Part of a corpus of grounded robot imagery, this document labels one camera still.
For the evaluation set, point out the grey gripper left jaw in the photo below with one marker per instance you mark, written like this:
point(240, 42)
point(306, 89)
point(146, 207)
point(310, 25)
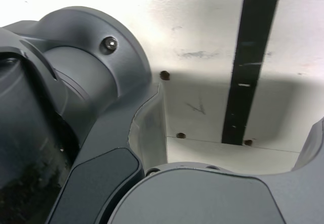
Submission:
point(106, 163)

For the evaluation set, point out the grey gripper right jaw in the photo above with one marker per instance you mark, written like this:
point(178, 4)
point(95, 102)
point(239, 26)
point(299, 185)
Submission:
point(202, 198)

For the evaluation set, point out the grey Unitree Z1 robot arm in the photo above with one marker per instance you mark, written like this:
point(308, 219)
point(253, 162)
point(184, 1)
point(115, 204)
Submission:
point(76, 32)

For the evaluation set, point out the black tape strip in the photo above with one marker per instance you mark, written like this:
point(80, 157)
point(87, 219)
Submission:
point(248, 69)

